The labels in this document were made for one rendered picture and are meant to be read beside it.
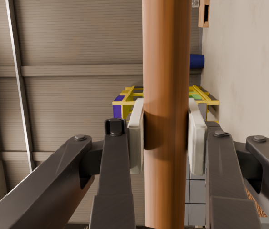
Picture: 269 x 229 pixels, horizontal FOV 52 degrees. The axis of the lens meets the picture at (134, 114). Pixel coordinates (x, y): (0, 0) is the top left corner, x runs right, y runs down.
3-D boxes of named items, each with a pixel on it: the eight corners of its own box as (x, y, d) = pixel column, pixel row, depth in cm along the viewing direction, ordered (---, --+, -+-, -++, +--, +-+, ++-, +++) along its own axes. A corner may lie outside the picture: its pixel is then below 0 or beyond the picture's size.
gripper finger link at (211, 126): (211, 152, 13) (275, 153, 13) (199, 120, 18) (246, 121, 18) (209, 179, 14) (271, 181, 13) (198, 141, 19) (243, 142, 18)
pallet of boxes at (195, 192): (225, 135, 494) (154, 135, 505) (238, 155, 411) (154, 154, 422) (221, 197, 529) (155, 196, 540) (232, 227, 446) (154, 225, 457)
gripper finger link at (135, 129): (141, 175, 16) (128, 175, 16) (146, 133, 23) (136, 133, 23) (140, 126, 15) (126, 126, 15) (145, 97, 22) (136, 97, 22)
